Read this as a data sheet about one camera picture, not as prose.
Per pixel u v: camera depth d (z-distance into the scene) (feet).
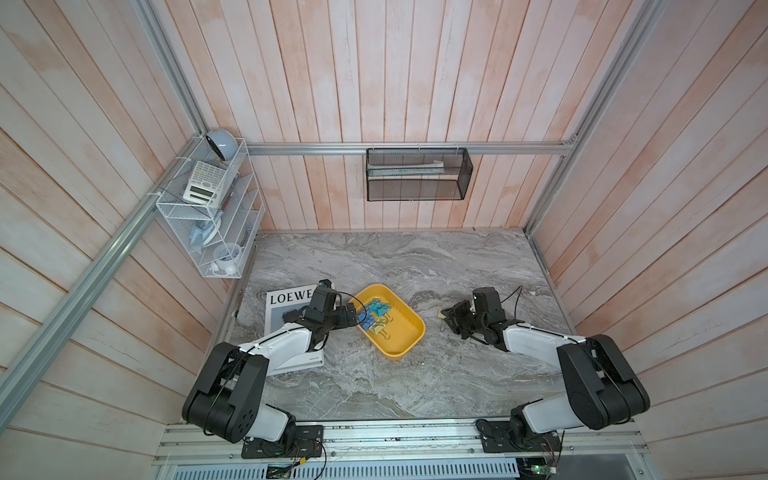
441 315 3.04
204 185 2.48
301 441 2.38
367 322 2.99
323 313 2.30
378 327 2.99
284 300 3.13
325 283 2.75
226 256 3.00
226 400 1.41
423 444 2.40
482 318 2.39
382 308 3.13
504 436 2.40
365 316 3.13
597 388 1.45
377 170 2.96
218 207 2.38
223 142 2.68
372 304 3.16
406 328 3.04
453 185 3.41
